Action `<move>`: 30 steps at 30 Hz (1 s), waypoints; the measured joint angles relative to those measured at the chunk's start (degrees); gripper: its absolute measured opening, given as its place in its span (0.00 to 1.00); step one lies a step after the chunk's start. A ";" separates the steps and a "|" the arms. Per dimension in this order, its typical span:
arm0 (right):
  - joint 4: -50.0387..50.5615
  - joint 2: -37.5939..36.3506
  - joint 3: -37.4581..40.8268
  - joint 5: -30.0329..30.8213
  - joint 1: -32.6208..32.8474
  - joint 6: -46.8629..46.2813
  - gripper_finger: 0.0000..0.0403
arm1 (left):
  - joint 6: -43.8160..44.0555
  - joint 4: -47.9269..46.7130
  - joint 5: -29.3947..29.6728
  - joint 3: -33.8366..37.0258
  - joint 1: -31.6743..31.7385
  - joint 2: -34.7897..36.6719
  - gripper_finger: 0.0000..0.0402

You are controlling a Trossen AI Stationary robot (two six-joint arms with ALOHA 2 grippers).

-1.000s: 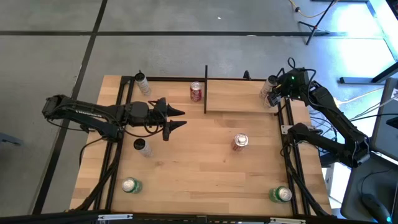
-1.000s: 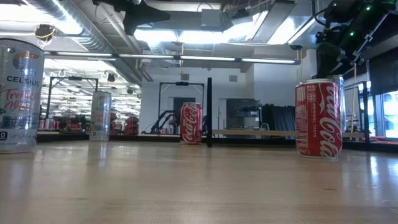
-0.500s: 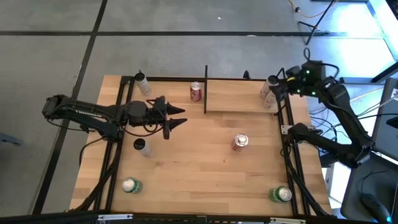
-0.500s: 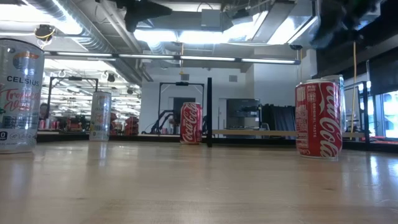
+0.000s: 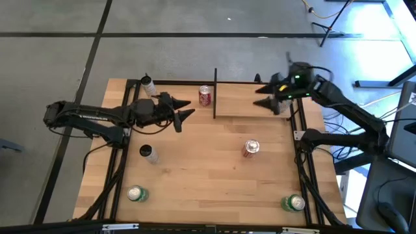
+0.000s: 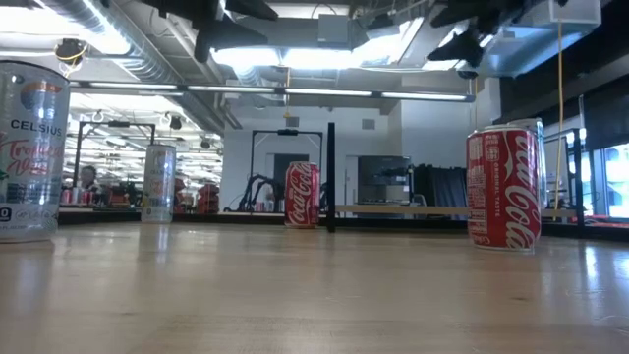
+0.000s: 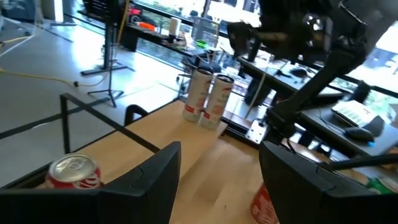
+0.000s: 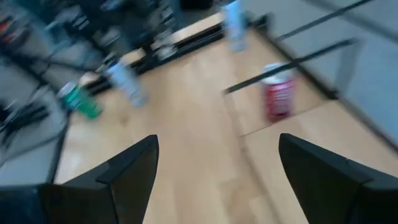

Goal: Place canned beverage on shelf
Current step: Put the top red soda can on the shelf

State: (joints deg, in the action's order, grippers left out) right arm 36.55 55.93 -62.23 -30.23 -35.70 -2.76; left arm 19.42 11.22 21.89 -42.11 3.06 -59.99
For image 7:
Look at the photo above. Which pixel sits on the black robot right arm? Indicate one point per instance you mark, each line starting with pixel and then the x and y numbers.
pixel 326 71

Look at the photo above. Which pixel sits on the black metal shelf frame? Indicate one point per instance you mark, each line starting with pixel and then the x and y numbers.
pixel 64 124

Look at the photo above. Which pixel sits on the black computer mouse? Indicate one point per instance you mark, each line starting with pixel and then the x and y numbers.
pixel 298 72
pixel 359 134

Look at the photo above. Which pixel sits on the white paper roll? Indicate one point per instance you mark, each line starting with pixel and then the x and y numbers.
pixel 175 26

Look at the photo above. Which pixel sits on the black cylindrical speaker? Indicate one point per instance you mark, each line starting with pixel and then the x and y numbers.
pixel 362 90

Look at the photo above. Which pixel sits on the red Coca-Cola can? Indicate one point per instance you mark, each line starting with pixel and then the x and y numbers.
pixel 262 208
pixel 74 169

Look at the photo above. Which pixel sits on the thin black tripod stand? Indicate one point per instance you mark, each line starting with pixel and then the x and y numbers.
pixel 110 84

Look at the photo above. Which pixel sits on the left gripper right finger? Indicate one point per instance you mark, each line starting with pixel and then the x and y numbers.
pixel 311 199

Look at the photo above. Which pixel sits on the dark grey office desk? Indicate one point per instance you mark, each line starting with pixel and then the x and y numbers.
pixel 326 124
pixel 273 70

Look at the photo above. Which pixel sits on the orange box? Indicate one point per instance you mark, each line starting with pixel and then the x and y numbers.
pixel 146 26

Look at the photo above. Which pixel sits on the black bag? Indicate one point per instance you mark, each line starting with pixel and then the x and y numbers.
pixel 256 91

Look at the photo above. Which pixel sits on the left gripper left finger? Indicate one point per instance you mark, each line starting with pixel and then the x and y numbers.
pixel 124 202

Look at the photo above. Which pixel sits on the white computer keyboard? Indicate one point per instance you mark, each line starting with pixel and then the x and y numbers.
pixel 353 113

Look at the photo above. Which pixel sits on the green beverage can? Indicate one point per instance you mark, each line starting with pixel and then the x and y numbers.
pixel 381 186

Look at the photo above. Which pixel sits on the Celsius Peach Vibe can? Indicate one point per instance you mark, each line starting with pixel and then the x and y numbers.
pixel 197 96
pixel 217 105

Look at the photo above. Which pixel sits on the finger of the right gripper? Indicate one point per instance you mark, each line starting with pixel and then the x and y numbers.
pixel 237 51
pixel 254 51

